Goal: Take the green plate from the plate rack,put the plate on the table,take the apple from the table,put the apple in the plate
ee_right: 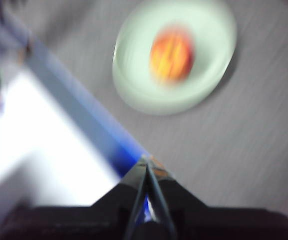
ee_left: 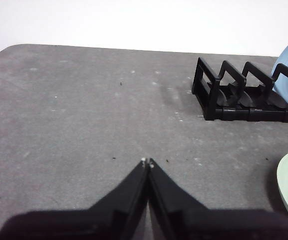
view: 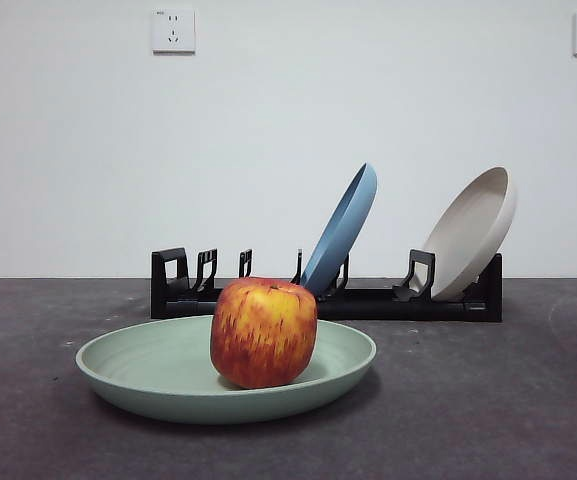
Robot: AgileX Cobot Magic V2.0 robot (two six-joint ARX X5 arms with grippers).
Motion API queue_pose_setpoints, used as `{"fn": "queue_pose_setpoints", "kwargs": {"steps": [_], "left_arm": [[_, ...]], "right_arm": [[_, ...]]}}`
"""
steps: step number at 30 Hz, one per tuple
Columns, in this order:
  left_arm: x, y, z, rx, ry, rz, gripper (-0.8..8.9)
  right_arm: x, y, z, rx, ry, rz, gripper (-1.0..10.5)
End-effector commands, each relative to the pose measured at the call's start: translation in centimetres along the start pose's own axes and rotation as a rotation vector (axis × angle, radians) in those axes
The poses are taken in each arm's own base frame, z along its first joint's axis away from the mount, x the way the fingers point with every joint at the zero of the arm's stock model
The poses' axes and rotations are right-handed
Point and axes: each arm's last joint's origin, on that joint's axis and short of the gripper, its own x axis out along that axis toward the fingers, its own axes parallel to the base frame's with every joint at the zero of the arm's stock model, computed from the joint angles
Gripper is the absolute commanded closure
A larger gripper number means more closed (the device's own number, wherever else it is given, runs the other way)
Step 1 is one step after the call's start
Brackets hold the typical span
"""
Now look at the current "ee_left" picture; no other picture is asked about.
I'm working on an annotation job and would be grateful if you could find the black plate rack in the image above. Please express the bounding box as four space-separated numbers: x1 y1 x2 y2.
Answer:
191 56 288 123

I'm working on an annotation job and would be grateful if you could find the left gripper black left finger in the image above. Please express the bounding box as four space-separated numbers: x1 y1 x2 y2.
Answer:
0 158 150 240

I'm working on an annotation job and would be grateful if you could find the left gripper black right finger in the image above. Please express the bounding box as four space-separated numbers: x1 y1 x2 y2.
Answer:
147 157 288 240

